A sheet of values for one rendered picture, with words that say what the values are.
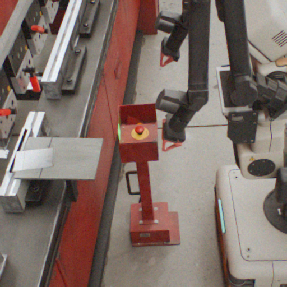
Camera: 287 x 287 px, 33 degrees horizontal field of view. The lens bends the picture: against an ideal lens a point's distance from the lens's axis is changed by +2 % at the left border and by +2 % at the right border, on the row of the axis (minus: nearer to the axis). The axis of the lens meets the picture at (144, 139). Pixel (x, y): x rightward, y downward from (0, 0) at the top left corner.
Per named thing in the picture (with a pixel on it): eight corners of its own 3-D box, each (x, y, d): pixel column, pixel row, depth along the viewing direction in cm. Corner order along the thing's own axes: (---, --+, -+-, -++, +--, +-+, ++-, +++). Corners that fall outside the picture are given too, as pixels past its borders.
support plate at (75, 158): (95, 181, 155) (94, 179, 154) (14, 179, 158) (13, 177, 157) (103, 140, 167) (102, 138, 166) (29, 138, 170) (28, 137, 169)
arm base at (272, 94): (295, 102, 141) (287, 75, 149) (274, 91, 138) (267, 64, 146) (273, 120, 146) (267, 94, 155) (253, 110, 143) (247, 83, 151)
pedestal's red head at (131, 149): (158, 161, 202) (156, 131, 189) (121, 163, 203) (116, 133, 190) (157, 127, 216) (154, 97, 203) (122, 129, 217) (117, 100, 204)
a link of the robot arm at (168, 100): (207, 100, 142) (204, 82, 148) (171, 89, 139) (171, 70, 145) (189, 127, 150) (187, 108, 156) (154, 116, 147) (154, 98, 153)
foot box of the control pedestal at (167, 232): (180, 244, 249) (180, 231, 241) (132, 246, 251) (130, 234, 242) (177, 212, 263) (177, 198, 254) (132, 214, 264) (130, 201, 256)
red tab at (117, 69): (119, 79, 259) (117, 69, 254) (115, 79, 259) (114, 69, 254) (122, 61, 269) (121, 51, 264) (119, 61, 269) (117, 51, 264)
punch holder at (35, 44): (38, 59, 171) (26, 17, 159) (14, 58, 172) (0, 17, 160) (48, 33, 181) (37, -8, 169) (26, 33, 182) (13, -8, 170)
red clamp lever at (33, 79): (41, 93, 161) (33, 69, 154) (28, 93, 162) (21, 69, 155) (42, 89, 163) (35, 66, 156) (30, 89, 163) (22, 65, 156)
